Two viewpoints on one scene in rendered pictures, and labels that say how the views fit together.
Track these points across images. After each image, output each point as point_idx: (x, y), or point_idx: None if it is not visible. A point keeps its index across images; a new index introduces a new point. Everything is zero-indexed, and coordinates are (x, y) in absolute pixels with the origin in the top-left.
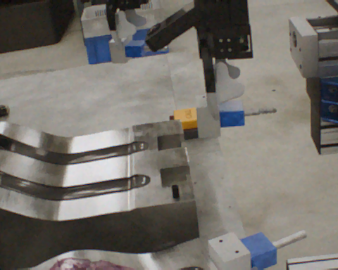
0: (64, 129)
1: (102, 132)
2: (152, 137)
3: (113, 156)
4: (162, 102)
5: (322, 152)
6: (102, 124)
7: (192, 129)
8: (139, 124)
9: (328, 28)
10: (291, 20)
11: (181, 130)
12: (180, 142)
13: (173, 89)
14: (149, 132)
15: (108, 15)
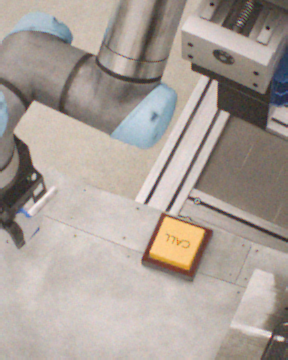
0: None
1: (217, 356)
2: (277, 312)
3: (285, 359)
4: (61, 241)
5: (267, 125)
6: (75, 337)
7: (201, 251)
8: (110, 296)
9: (229, 10)
10: (200, 35)
11: (283, 279)
12: (287, 287)
13: (29, 207)
14: (264, 310)
15: (19, 239)
